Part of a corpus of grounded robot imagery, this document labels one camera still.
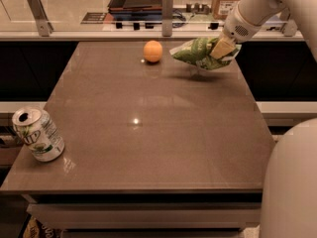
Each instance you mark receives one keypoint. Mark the metal bracket post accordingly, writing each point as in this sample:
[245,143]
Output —
[166,14]
[43,24]
[289,27]

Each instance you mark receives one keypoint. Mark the green jalapeno chip bag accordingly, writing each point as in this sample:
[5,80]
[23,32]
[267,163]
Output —
[198,52]

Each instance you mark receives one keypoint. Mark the silver 7up can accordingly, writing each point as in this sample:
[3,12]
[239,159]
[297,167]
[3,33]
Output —
[38,132]

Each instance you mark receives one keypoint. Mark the middle metal bracket post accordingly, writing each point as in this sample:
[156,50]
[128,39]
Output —
[166,14]

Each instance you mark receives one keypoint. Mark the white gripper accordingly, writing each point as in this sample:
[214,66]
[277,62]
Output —
[235,27]

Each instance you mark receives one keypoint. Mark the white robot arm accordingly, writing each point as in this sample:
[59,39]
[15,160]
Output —
[289,205]

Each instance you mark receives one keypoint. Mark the left metal bracket post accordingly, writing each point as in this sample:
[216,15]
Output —
[43,24]

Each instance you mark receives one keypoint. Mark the snack bag under table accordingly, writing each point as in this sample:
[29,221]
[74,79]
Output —
[35,229]

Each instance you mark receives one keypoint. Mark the right metal bracket post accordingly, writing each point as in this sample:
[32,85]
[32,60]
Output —
[289,27]

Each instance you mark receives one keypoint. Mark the orange fruit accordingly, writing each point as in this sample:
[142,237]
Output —
[152,51]

